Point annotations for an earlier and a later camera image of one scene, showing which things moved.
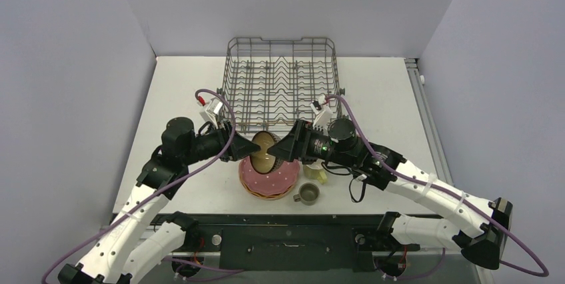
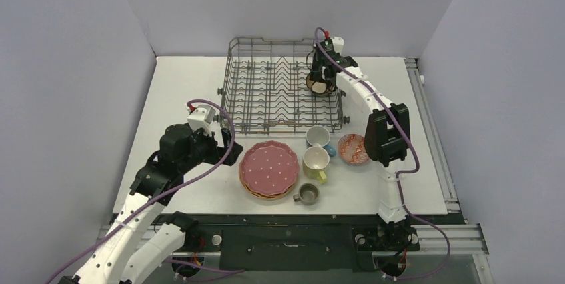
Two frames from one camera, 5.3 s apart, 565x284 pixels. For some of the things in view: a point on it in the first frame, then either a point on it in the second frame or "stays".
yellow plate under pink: (265, 197) stays
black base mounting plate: (294, 242) stays
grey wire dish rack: (271, 85) stays
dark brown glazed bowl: (263, 162) → (319, 87)
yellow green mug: (316, 171) stays
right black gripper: (295, 140) → (320, 69)
